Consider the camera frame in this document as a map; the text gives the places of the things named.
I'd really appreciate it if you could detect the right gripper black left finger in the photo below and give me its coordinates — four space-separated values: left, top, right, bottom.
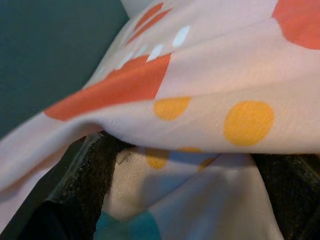
1 131 121 240

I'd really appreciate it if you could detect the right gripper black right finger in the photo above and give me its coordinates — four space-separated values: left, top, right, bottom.
251 153 320 240

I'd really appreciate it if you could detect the pink pillow with coloured dots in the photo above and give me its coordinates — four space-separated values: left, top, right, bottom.
0 0 320 240

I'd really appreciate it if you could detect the dark teal bed frame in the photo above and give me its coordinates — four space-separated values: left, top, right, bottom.
0 0 130 140

